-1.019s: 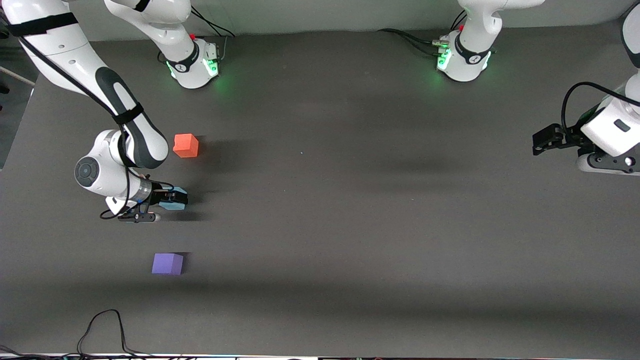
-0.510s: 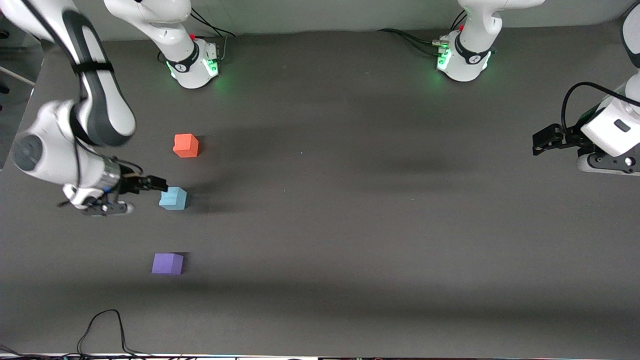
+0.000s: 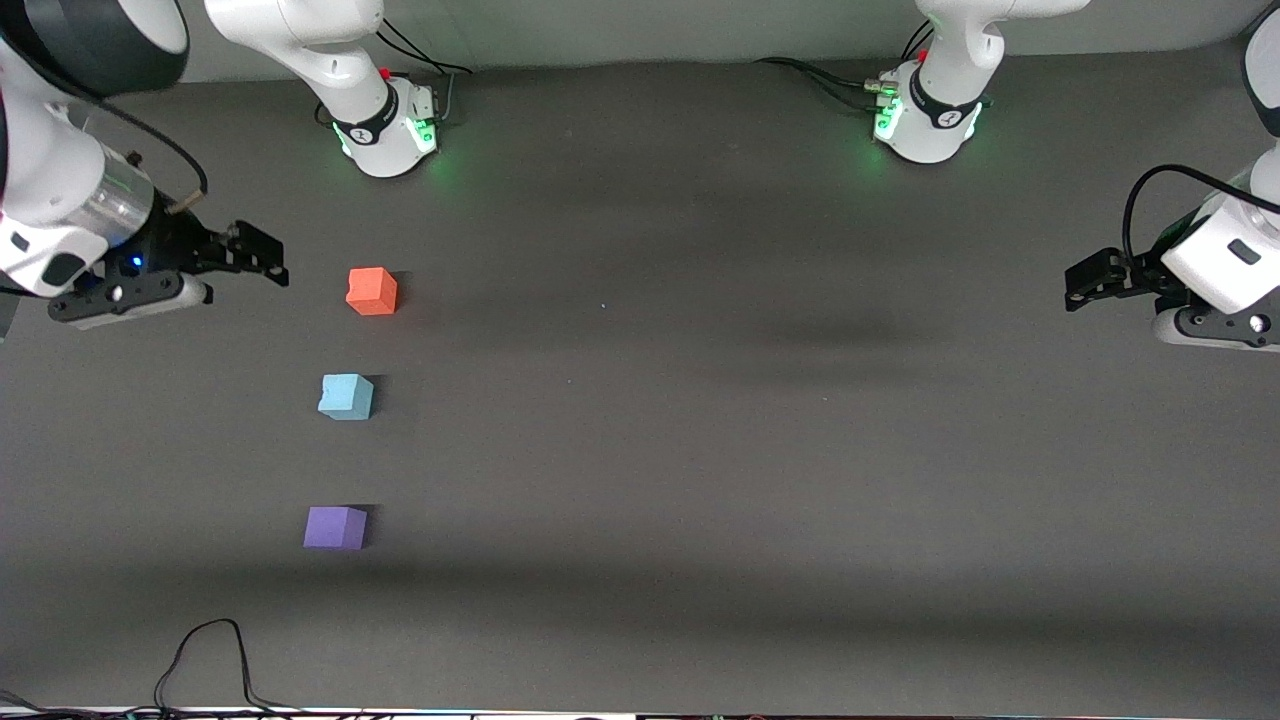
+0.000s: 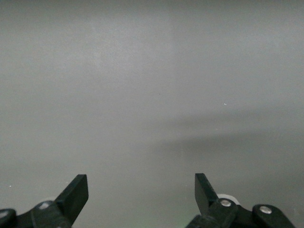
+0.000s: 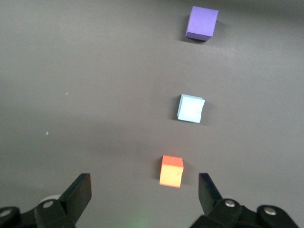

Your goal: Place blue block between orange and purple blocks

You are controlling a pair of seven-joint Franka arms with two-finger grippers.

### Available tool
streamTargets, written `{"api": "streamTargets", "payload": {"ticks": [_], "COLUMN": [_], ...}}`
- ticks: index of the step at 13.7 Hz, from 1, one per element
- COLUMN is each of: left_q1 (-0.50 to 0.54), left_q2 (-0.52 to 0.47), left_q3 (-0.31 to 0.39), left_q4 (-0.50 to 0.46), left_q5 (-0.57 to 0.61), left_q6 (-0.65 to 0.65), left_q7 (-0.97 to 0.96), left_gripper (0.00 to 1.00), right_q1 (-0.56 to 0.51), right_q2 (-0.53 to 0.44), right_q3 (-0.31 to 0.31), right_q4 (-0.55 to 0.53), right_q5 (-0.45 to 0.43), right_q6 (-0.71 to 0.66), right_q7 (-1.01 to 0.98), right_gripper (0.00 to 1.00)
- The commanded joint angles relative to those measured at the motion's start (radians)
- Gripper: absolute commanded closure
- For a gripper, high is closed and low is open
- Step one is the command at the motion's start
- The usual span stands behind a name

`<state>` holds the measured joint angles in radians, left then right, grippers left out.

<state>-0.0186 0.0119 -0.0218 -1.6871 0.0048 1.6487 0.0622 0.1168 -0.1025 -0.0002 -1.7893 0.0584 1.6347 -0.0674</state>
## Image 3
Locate black left arm base cables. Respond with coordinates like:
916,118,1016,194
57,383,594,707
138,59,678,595
754,20,936,113

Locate black table edge cable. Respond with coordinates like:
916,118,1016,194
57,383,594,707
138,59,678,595
0,689,151,720

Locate black arm base cables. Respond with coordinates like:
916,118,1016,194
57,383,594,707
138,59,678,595
754,20,936,113
375,20,472,129

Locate looped black cable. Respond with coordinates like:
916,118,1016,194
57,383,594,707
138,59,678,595
154,618,306,717

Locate purple foam block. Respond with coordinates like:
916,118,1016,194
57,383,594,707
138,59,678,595
303,506,368,551

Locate light blue foam block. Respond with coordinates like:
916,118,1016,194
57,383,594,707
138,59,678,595
317,373,376,422

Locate black right arm base cables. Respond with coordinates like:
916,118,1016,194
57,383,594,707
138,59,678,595
375,20,472,129

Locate orange foam block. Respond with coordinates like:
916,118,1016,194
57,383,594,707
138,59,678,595
346,267,399,317

